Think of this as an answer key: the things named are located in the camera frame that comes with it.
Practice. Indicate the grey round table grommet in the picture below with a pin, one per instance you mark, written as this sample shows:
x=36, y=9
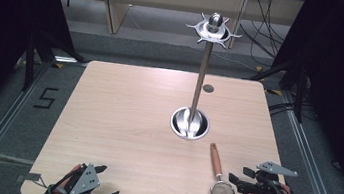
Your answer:
x=208, y=88

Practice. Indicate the person's left hand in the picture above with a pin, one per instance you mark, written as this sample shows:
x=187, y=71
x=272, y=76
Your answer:
x=71, y=171

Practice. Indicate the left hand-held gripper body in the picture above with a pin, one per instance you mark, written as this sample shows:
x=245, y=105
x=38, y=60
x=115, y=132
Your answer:
x=85, y=179

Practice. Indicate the black metal stand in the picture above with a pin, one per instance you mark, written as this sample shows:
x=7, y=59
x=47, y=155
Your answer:
x=36, y=55
x=291, y=79

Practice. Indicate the light wooden cabinet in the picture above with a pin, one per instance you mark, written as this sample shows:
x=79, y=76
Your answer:
x=115, y=2

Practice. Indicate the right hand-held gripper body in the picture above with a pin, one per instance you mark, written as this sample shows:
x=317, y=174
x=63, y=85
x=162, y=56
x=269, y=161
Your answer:
x=266, y=183

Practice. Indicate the metal utensil rack stand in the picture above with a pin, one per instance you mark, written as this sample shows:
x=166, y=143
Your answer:
x=198, y=90

